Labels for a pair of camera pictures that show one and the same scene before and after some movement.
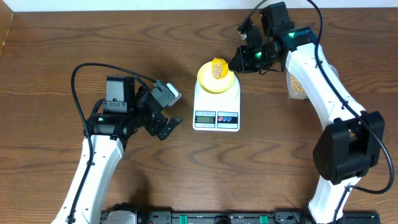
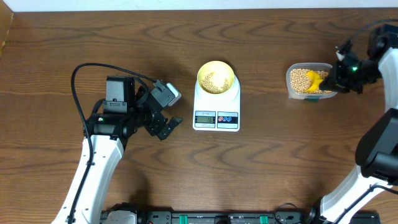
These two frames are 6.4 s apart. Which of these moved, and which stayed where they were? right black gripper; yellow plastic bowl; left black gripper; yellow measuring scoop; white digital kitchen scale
Moved: right black gripper; yellow measuring scoop
Stayed: yellow plastic bowl; white digital kitchen scale; left black gripper
